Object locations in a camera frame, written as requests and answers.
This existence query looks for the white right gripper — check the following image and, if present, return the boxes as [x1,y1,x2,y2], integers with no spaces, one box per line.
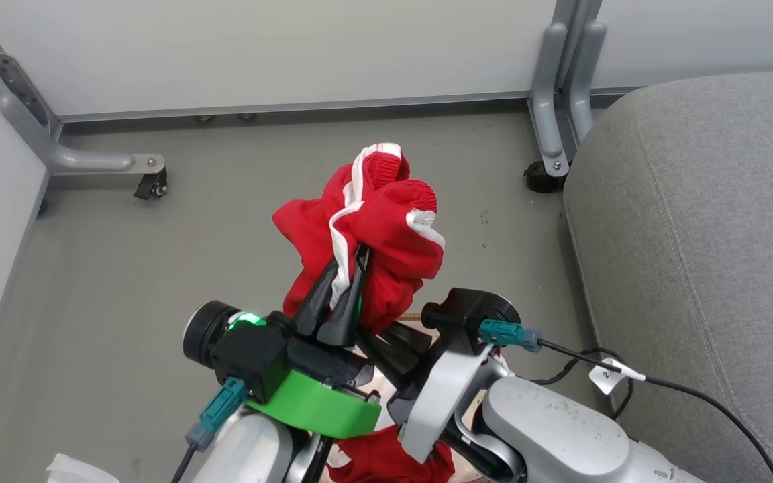
[356,321,495,465]

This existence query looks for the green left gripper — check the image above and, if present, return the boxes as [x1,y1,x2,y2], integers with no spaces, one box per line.
[246,244,382,441]

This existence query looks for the red shorts with white stripes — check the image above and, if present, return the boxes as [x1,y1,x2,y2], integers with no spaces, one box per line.
[272,142,446,336]

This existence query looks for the red garment with white trim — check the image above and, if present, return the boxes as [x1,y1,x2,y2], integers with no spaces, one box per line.
[326,427,456,483]

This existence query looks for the white perforated laundry basket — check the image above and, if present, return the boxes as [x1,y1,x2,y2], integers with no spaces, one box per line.
[323,311,515,483]

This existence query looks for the grey fabric sofa seat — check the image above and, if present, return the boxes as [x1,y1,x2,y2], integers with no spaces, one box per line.
[563,71,773,483]

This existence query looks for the black caster wheel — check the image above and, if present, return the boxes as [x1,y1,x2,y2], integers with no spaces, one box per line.
[133,167,170,201]
[523,160,568,195]

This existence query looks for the grey metal partition leg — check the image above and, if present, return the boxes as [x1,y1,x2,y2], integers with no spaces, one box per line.
[527,23,572,179]
[564,20,608,145]

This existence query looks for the white crumpled plastic piece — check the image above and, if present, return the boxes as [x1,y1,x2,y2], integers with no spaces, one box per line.
[46,453,120,483]

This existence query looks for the right camera cable teal plug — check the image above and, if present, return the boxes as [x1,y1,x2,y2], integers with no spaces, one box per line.
[478,318,773,483]

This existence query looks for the camera cable teal plug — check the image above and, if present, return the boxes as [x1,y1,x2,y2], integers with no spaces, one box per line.
[478,318,773,483]
[170,376,250,483]

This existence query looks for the left camera cable teal plug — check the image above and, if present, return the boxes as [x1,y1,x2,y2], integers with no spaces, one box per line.
[170,376,250,483]

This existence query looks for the twisted black cable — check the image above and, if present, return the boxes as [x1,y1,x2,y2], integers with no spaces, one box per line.
[531,347,635,421]

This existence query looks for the grey partition bottom rail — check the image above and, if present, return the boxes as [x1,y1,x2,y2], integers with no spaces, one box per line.
[58,89,536,123]

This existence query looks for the white cable tag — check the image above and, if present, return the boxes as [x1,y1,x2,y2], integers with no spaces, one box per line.
[588,358,629,396]

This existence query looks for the grey partition post with foot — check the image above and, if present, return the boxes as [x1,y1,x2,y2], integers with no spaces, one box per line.
[0,0,166,178]

